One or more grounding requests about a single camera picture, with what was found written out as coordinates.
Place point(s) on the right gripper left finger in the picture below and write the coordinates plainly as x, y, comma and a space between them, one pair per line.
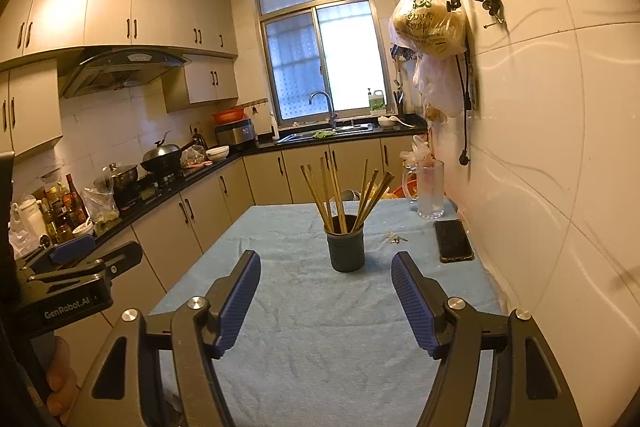
124, 385

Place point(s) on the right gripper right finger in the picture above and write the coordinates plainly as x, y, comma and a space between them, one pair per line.
526, 387

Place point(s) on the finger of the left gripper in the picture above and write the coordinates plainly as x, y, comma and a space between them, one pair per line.
51, 258
93, 267

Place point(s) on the wooden chopstick thick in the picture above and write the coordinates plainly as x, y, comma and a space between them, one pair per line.
326, 193

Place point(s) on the upper kitchen cabinets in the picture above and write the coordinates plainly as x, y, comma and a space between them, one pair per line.
43, 40

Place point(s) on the left hand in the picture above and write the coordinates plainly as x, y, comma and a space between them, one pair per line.
62, 381

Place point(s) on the steel cooking pot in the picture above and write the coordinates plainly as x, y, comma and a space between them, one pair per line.
121, 180

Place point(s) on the black wok with lid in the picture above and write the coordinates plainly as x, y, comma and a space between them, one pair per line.
165, 157

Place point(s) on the white bowl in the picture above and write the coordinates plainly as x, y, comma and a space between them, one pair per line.
217, 153

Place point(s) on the black smartphone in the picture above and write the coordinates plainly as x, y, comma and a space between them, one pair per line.
452, 241

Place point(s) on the steel toaster box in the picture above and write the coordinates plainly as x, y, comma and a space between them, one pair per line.
236, 133

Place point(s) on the red basin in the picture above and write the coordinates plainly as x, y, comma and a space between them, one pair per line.
229, 116

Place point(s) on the range hood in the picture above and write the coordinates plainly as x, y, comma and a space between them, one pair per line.
117, 69

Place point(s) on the small keys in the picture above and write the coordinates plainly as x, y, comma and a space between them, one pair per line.
394, 238

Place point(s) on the dark utensil holder cup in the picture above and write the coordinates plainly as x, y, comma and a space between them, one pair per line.
346, 249

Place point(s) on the clear glass pitcher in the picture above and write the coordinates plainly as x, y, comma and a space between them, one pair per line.
429, 177

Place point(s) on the red bucket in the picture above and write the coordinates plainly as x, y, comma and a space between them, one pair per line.
399, 192

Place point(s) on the green detergent bottle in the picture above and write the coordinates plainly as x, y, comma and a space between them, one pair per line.
377, 102

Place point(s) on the window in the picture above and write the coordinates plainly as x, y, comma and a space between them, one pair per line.
322, 57

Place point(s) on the yellow plastic bag hanging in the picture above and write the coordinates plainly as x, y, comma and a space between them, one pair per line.
429, 27

